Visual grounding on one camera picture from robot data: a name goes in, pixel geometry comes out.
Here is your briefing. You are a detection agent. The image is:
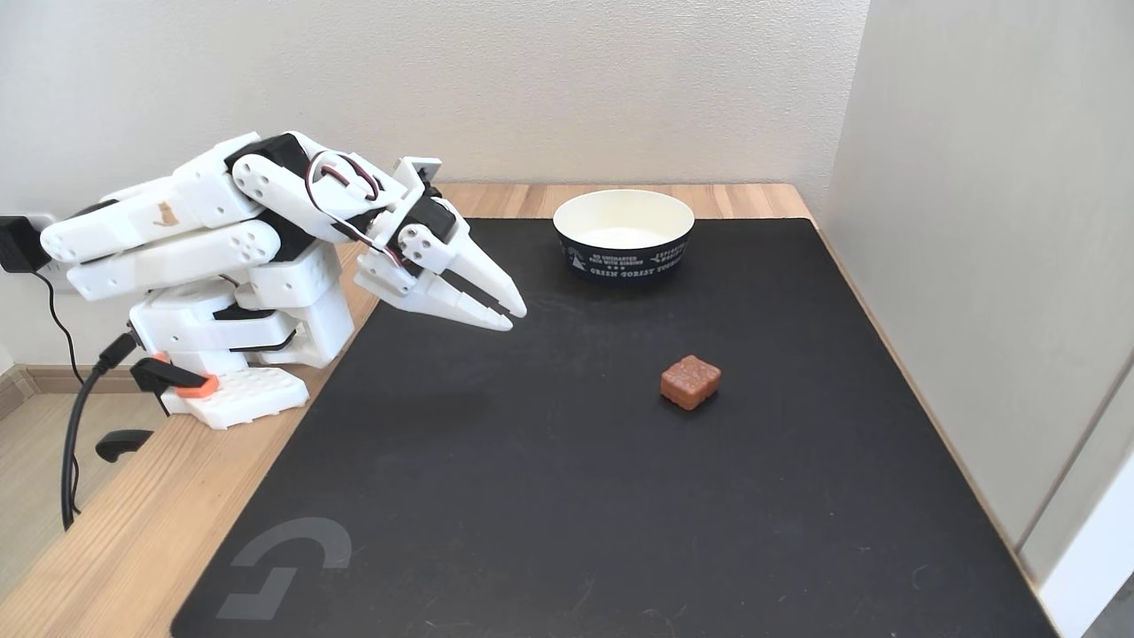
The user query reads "thick black cable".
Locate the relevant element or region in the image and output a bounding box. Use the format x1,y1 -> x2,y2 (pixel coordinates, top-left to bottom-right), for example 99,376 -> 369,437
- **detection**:
60,332 -> 139,531

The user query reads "brown cube toy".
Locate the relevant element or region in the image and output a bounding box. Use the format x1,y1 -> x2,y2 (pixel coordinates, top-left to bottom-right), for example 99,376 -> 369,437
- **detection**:
660,354 -> 722,411

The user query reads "black and orange table clamp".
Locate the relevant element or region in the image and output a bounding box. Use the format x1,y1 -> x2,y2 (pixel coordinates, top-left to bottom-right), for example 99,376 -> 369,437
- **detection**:
96,353 -> 221,463

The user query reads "wooden baseboard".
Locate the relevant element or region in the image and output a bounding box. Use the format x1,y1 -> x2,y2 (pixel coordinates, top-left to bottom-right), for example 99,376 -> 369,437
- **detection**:
0,363 -> 166,423

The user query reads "thin black cable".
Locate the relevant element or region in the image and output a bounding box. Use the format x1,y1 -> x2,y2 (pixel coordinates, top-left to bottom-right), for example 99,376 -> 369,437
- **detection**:
34,270 -> 86,515

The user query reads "red black servo cable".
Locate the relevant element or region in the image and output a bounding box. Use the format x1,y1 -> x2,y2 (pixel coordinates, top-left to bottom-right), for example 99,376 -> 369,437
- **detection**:
304,151 -> 405,267

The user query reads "white wall outlet plate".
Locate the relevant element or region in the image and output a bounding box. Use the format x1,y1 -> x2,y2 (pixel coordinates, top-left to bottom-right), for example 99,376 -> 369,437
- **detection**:
27,213 -> 79,295

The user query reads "navy and white paper bowl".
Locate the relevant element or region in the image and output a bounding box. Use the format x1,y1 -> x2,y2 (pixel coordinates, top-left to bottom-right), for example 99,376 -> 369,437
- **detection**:
553,189 -> 696,284

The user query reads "white door frame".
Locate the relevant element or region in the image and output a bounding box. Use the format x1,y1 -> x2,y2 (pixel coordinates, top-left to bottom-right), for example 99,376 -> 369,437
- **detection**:
1038,452 -> 1134,638

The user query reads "black power adapter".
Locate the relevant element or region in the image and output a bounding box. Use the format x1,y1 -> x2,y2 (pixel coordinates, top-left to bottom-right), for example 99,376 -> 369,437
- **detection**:
0,215 -> 52,274

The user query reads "black desk mat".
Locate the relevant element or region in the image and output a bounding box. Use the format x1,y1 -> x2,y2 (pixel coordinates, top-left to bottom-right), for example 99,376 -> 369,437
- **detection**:
170,217 -> 1060,638

